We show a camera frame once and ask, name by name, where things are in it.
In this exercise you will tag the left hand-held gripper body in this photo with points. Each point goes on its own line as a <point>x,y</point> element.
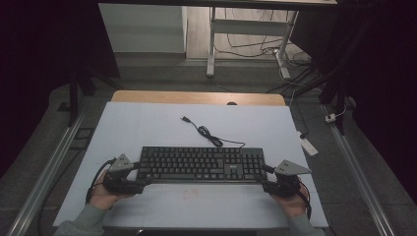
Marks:
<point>122,178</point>

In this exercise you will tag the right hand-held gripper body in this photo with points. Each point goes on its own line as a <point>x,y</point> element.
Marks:
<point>285,183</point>

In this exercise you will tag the black computer keyboard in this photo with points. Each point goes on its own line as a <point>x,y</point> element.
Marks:
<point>196,164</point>

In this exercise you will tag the person's right hand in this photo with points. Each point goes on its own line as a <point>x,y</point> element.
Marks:
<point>291,205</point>

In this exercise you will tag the person's left hand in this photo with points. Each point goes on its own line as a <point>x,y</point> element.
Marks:
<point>104,198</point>

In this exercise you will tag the white board table cover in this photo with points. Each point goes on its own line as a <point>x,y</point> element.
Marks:
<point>147,124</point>

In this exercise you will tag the white power strip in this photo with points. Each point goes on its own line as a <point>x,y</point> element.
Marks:
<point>309,146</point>

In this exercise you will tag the small white adapter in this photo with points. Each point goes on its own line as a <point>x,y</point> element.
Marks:
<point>330,118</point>

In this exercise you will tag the wooden table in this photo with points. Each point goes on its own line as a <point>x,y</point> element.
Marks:
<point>183,97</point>

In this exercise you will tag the black metal stand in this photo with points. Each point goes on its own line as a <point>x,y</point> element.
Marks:
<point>339,95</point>
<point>73,98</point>

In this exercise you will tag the white cabinet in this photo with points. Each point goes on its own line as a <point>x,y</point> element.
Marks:
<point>144,28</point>

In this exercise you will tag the metal floor rail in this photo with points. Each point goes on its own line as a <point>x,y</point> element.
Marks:
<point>49,170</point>
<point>357,170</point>

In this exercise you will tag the white metal desk frame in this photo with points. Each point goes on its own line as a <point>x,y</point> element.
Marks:
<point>244,27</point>

